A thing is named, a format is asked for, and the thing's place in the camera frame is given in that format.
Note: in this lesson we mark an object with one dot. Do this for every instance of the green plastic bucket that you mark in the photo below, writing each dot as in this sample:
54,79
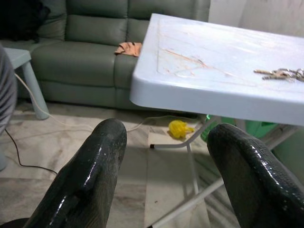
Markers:
251,124

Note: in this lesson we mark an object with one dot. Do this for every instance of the grey rounded object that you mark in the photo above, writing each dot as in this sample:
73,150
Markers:
6,90

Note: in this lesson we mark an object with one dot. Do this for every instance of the pale blue plastic stool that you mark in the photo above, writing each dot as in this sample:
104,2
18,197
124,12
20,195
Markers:
35,95

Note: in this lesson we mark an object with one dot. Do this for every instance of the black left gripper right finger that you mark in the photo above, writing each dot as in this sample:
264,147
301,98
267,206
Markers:
256,185

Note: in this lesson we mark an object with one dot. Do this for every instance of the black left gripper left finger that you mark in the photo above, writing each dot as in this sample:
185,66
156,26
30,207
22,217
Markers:
99,166

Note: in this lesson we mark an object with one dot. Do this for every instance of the white plastic folding table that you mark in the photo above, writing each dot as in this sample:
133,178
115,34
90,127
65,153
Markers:
213,59

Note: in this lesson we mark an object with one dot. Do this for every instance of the black bag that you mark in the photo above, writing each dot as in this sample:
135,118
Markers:
21,19

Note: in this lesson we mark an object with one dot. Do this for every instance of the yellow plastic bag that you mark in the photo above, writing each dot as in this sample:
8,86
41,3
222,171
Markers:
178,128

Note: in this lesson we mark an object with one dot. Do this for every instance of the orange cloth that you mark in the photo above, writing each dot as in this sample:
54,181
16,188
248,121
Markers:
128,48

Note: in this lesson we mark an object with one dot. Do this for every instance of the grey-green leather sofa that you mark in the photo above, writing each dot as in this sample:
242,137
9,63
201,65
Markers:
83,61

